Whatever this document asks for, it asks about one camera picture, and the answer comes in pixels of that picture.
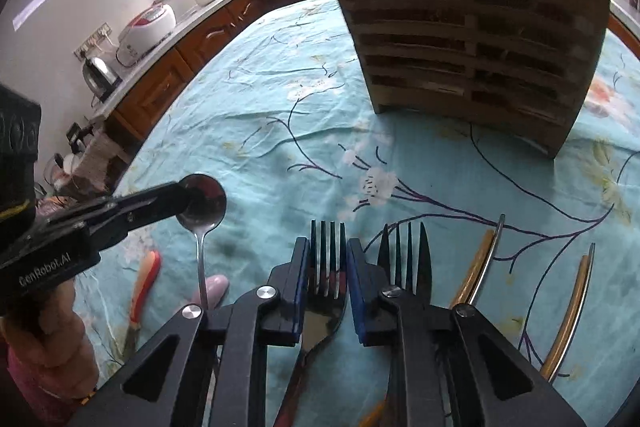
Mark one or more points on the wall power outlet strip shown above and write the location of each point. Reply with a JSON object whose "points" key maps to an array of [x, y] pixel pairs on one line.
{"points": [[92, 41]]}

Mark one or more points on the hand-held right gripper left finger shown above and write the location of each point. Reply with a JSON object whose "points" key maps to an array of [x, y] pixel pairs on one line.
{"points": [[301, 292]]}

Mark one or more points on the steel fork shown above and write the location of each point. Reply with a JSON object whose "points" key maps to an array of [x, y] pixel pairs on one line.
{"points": [[405, 267], [320, 322]]}

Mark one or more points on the gold and silver chopstick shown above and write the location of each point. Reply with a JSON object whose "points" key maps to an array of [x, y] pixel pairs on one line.
{"points": [[570, 307], [472, 272]]}

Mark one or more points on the teal floral tablecloth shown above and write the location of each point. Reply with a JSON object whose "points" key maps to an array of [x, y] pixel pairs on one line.
{"points": [[300, 132]]}

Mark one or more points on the red and white rice cooker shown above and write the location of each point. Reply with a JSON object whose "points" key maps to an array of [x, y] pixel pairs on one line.
{"points": [[145, 34]]}

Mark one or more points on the steel electric kettle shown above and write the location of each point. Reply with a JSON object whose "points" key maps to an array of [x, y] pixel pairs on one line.
{"points": [[100, 74]]}

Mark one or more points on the wooden slatted utensil holder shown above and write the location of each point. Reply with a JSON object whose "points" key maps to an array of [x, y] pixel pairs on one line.
{"points": [[450, 57]]}

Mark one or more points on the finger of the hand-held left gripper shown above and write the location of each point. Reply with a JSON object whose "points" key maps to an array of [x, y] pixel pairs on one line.
{"points": [[160, 199], [150, 224]]}

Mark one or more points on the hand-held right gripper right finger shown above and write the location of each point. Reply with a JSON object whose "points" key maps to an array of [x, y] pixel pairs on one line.
{"points": [[356, 297]]}

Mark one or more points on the person's left forearm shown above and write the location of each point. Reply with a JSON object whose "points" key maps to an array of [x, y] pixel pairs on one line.
{"points": [[35, 397]]}

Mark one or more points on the steel spoon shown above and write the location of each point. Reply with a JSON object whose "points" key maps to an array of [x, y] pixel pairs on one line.
{"points": [[207, 202]]}

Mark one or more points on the person's left hand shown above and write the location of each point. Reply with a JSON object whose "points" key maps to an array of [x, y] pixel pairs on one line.
{"points": [[60, 337]]}

